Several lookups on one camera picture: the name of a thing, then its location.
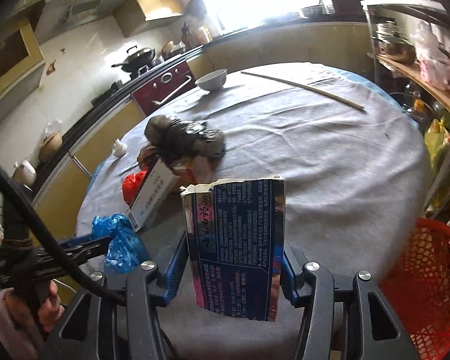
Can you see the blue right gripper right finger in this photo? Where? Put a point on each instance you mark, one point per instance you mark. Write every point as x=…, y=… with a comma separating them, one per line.
x=291, y=279

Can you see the dark blue carton box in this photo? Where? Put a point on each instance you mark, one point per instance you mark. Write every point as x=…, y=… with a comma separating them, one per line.
x=235, y=240

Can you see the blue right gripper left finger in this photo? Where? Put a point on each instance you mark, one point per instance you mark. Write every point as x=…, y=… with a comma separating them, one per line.
x=175, y=260

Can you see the steel pot on rack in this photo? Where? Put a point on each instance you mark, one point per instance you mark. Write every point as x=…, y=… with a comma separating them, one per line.
x=399, y=51

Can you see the red plastic mesh basket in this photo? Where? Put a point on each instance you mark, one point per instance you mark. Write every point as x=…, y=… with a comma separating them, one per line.
x=418, y=288

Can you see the range hood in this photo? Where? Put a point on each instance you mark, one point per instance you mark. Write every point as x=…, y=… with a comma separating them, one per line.
x=60, y=16

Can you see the black wok with lid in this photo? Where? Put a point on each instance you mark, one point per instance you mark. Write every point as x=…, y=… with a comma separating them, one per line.
x=136, y=59

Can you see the metal storage rack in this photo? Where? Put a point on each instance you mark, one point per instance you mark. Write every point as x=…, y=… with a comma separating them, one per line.
x=398, y=20

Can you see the white medicine box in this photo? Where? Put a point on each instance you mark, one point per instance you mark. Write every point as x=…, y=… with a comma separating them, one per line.
x=153, y=191

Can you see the white ceramic bowl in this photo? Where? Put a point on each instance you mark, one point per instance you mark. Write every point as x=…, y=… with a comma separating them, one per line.
x=213, y=81

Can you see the person's left hand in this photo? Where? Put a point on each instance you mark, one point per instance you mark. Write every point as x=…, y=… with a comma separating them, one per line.
x=48, y=314

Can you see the brown clay pot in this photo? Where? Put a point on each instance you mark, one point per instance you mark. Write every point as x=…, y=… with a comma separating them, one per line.
x=51, y=144

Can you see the long thin wooden stick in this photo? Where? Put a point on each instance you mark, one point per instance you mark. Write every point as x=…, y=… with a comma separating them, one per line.
x=309, y=88

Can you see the red plastic bag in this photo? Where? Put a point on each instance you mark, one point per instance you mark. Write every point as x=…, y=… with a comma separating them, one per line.
x=131, y=185

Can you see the grey dusty rag clump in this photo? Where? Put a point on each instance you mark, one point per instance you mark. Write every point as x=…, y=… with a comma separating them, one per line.
x=173, y=138

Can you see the black microwave oven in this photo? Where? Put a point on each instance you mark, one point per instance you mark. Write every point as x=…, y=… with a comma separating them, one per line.
x=343, y=7

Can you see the pink white plastic bag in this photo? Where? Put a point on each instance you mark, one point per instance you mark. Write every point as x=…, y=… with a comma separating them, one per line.
x=433, y=59

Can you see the white tissue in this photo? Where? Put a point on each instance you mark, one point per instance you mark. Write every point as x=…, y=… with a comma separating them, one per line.
x=119, y=148

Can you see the blue under-tablecloth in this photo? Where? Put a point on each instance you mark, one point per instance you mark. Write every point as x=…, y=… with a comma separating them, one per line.
x=94, y=176

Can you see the blue plastic bag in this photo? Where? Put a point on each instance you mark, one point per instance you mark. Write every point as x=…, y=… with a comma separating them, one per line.
x=126, y=250

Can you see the cooking oil bottle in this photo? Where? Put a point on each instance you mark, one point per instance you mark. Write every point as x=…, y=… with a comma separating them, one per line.
x=422, y=114

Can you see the dark red built-in oven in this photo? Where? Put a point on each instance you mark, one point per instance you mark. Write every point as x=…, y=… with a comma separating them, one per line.
x=164, y=88

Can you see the yellow upper cabinet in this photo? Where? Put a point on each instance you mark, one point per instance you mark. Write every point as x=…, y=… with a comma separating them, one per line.
x=21, y=61

